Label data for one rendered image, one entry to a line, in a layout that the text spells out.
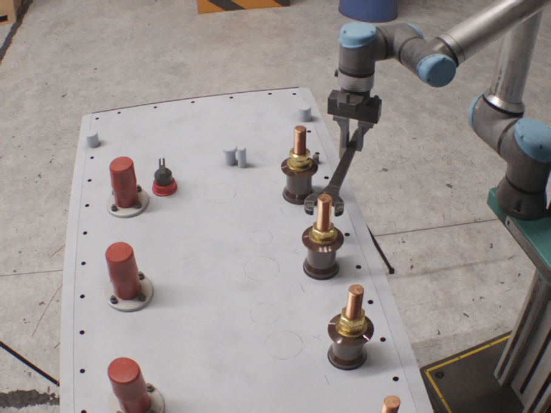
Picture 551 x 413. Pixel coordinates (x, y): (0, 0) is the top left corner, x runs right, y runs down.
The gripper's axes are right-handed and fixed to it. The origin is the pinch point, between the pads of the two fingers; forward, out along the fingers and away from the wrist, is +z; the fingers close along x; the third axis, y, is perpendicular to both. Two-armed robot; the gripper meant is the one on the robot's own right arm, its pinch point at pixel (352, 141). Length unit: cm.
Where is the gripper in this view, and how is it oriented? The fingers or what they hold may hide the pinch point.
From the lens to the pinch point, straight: 175.4
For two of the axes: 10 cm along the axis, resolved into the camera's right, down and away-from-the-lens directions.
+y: 3.3, -6.2, 7.2
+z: 0.0, 7.6, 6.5
